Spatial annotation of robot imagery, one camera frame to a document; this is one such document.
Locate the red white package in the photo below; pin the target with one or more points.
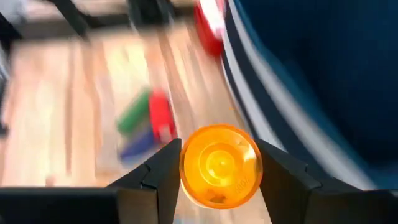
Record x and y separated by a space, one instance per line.
208 40

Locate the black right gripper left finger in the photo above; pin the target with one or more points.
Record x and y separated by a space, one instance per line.
93 205

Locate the black angled frame strut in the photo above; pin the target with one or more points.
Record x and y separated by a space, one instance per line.
73 18

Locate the orange pill bottle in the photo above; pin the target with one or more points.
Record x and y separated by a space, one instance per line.
220 165

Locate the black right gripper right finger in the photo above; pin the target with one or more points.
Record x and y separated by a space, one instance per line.
311 199

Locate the blue plastic basket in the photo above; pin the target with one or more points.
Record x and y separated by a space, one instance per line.
326 77

